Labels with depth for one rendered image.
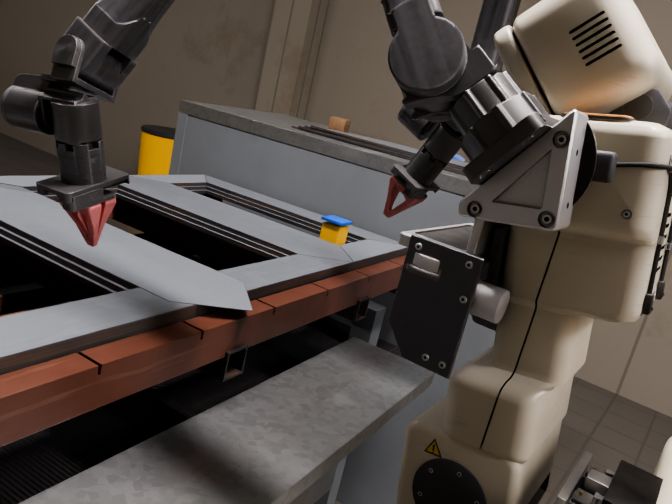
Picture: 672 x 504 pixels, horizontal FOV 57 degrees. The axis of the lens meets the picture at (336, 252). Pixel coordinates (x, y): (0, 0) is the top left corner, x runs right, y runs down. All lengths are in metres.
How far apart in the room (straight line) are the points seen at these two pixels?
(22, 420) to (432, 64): 0.56
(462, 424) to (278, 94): 3.63
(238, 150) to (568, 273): 1.39
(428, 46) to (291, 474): 0.59
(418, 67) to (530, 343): 0.38
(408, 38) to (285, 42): 3.67
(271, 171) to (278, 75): 2.43
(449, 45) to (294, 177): 1.28
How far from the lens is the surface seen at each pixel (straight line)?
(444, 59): 0.63
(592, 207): 0.71
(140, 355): 0.84
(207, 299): 0.98
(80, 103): 0.85
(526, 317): 0.82
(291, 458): 0.94
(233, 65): 4.82
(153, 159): 4.47
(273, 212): 1.76
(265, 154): 1.93
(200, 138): 2.09
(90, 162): 0.86
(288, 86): 4.24
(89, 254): 1.11
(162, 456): 0.90
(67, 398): 0.79
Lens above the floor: 1.20
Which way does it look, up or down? 14 degrees down
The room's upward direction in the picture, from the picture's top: 13 degrees clockwise
